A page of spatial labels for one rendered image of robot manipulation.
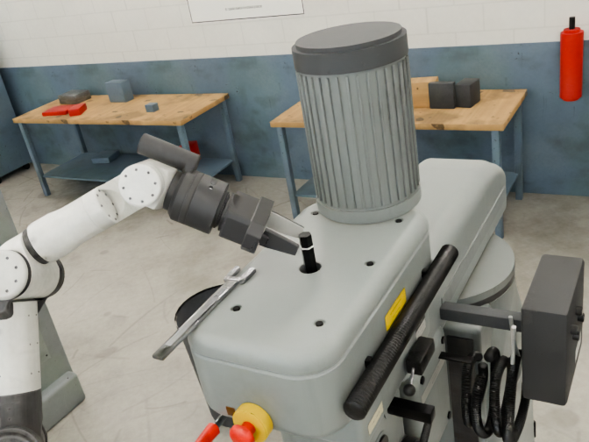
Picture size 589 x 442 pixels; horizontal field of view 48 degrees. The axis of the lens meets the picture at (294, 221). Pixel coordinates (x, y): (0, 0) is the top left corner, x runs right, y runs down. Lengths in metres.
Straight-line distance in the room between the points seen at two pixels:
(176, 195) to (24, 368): 0.36
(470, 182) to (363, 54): 0.64
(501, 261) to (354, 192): 0.62
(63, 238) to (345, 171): 0.48
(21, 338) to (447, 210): 0.91
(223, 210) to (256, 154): 5.49
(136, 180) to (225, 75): 5.40
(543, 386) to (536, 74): 4.10
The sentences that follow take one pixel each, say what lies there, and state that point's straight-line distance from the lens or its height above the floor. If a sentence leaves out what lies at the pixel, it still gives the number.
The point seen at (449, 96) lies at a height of 0.98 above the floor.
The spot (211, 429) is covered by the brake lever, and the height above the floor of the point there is 1.71.
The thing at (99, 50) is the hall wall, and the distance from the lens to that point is 7.36.
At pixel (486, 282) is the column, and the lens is 1.62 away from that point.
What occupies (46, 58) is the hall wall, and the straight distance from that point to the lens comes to 7.99.
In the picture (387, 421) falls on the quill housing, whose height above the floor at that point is 1.57.
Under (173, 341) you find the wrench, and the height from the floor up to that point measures 1.90.
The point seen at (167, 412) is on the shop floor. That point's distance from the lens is 3.90.
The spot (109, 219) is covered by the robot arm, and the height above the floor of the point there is 2.03.
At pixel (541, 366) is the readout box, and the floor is 1.60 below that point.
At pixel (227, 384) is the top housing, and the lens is 1.01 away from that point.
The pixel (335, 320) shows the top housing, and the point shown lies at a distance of 0.96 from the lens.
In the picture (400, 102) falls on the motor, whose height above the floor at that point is 2.09.
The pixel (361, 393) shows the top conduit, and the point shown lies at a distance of 0.96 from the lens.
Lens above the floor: 2.44
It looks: 26 degrees down
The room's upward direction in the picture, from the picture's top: 11 degrees counter-clockwise
